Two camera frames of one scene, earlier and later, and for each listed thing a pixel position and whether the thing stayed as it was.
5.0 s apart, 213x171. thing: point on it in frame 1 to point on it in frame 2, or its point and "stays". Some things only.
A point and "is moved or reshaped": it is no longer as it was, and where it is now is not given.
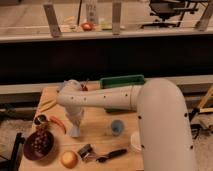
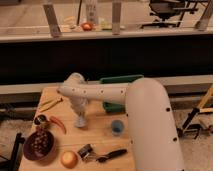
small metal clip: (85, 151) stays
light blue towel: (74, 131) is moved or reshaped
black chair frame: (13, 163) stays
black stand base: (194, 126) stays
